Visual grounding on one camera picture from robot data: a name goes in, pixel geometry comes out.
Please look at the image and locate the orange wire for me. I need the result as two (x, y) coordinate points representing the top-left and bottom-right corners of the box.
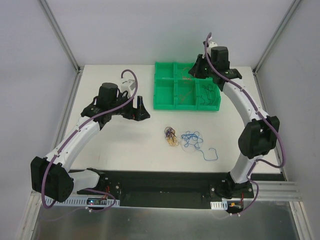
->
(177, 66), (197, 105)

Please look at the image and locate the purple yellow wire bundle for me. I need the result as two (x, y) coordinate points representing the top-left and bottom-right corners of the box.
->
(163, 126), (181, 148)

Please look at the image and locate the thin black wire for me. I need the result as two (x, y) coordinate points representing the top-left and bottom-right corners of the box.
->
(199, 84), (218, 106)

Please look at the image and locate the blue wire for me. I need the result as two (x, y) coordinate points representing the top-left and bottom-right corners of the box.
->
(180, 130), (219, 162)

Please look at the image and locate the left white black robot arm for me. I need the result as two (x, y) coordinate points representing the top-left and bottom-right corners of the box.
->
(30, 79), (150, 203)

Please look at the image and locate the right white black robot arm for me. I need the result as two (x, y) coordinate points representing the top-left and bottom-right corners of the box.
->
(188, 43), (280, 198)

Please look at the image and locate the green six-compartment bin tray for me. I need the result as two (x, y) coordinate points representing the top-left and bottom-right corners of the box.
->
(153, 62), (221, 112)

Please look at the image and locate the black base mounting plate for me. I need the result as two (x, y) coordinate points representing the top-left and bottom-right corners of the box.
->
(74, 169), (260, 208)

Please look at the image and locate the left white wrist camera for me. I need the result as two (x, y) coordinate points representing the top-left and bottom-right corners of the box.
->
(120, 79), (136, 98)

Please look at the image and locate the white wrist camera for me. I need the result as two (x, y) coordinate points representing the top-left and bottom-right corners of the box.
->
(205, 35), (218, 52)
(120, 79), (136, 98)

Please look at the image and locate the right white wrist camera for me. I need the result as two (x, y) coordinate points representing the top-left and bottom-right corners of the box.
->
(205, 35), (218, 52)

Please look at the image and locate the left white cable duct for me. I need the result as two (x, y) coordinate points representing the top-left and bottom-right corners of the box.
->
(54, 196), (120, 208)

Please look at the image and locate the white cable duct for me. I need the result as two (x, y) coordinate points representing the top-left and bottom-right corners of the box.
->
(210, 200), (228, 211)
(54, 196), (120, 208)

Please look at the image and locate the right aluminium frame post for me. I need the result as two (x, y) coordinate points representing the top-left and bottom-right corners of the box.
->
(252, 0), (303, 76)

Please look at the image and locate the aluminium frame post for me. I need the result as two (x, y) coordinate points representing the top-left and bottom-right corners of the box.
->
(37, 0), (82, 73)
(252, 0), (303, 76)

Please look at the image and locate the left aluminium frame post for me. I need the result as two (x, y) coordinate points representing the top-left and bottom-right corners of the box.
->
(37, 0), (82, 73)

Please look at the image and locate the right white cable duct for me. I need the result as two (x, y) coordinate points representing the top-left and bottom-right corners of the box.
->
(210, 200), (228, 211)

